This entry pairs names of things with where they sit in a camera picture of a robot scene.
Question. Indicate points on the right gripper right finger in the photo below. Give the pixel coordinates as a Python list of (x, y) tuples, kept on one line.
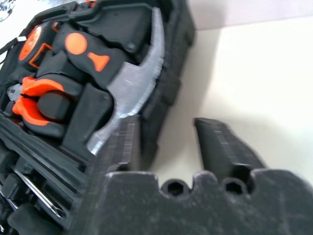
[(225, 151)]

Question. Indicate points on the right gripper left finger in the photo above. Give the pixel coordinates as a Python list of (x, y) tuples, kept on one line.
[(122, 147)]

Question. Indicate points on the black plastic tool case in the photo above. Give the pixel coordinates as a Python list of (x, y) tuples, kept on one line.
[(171, 49)]

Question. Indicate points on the metal screwdriver shaft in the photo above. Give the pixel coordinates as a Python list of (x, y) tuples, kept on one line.
[(41, 195)]

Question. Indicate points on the orange black tape measure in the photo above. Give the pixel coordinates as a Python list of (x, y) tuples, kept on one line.
[(34, 44)]

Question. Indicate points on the round perforated metal steamer plate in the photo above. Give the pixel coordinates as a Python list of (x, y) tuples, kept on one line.
[(5, 9)]

